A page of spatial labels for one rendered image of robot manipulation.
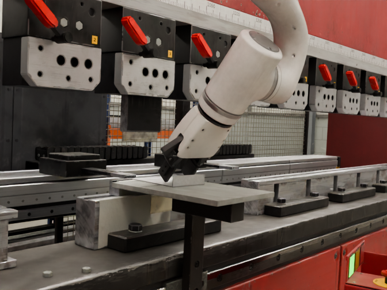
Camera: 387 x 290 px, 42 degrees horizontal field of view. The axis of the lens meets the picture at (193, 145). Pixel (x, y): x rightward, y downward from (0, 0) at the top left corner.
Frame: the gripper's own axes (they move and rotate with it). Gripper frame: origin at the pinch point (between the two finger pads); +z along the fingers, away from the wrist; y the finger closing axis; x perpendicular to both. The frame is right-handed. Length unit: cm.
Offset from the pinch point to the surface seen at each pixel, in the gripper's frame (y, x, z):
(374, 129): -208, -55, 34
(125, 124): 6.9, -12.5, -0.8
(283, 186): -55, -5, 15
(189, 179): 0.0, 3.5, -1.0
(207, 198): 7.3, 14.0, -8.0
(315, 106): -69, -21, -4
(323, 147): -682, -283, 274
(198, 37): -7.0, -20.2, -19.4
